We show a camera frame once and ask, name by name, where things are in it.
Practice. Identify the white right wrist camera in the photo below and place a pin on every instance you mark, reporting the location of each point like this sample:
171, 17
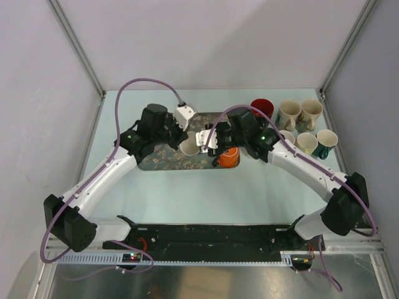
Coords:
205, 141

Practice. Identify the tall cream seahorse mug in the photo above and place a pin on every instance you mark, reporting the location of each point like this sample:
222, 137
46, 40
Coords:
288, 113

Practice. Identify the black mug orange trim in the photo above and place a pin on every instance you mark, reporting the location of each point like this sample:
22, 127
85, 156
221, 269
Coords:
264, 105

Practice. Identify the yellow faceted mug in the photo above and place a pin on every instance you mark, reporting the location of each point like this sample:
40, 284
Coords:
307, 142

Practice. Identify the right aluminium frame post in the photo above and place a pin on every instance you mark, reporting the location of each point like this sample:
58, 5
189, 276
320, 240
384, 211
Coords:
355, 32

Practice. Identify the orange mug black handle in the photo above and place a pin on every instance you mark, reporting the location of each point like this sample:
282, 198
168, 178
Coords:
228, 159

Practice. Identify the cream coral pattern mug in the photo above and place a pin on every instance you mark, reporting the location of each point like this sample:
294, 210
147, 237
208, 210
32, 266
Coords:
311, 111

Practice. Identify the blue faceted mug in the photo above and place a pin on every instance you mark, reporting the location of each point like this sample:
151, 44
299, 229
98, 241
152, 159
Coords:
188, 147

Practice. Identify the pink faceted mug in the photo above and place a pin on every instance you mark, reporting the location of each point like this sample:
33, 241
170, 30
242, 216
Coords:
288, 136

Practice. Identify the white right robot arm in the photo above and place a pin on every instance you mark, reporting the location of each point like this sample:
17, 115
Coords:
346, 195

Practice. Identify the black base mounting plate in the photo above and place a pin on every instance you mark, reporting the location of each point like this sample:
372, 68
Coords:
215, 243

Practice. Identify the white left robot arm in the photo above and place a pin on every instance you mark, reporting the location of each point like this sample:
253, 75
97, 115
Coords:
68, 217

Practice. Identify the aluminium rail right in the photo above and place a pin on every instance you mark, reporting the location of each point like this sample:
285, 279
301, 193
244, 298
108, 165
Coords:
353, 243

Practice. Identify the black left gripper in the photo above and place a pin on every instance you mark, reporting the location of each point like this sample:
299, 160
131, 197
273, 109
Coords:
181, 134

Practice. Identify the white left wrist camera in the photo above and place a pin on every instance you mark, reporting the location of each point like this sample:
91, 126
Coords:
183, 115

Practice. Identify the dark green faceted mug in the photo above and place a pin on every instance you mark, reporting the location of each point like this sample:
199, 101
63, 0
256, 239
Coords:
326, 141

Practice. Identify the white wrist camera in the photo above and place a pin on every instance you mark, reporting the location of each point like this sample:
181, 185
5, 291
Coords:
183, 115
205, 141

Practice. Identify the left aluminium frame post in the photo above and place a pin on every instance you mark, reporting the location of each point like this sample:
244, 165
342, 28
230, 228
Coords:
76, 46

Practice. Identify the floral patterned serving tray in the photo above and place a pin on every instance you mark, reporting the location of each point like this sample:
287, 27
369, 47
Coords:
165, 158

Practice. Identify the aluminium frame post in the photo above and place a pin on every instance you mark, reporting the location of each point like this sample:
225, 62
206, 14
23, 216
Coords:
355, 32
76, 46

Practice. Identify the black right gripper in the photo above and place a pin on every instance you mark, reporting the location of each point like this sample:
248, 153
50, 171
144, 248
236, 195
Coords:
220, 127

